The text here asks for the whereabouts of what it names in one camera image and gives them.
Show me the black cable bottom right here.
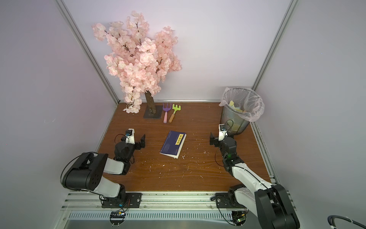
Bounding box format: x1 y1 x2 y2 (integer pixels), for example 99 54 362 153
327 215 366 229

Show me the dark blue book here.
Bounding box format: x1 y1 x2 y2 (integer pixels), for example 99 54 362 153
160 131 187 159

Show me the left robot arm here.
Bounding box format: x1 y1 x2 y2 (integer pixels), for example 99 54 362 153
60 129 146 205

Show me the aluminium front rail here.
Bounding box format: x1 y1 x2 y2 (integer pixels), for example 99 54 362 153
60 191 298 211

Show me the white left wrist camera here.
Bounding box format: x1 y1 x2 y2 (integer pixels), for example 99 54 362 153
125 128 135 145

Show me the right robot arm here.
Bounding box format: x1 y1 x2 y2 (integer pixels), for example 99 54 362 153
209 134 300 229

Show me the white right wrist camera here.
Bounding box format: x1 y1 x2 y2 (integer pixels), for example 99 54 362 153
218 124 227 141

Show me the clear plastic bin liner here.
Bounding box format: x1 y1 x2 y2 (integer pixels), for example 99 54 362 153
219 87 265 122

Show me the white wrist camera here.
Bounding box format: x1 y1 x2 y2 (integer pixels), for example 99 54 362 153
218 124 227 141
125 128 135 145

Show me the dark square tree base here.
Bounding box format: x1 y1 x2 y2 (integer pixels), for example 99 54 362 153
143 105 163 119

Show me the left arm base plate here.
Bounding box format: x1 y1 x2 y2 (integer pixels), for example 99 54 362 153
101 192 142 209

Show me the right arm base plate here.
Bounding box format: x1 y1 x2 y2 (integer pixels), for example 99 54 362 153
210 192 247 209

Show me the purple garden fork toy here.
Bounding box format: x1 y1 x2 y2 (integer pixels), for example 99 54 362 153
163 103 172 124

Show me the green garden rake toy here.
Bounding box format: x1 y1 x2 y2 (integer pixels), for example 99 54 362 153
169 104 181 123

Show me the pink cherry blossom tree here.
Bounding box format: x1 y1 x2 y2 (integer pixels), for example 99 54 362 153
92 11 182 114

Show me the black mesh waste bin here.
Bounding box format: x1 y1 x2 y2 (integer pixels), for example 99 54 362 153
219 101 249 135

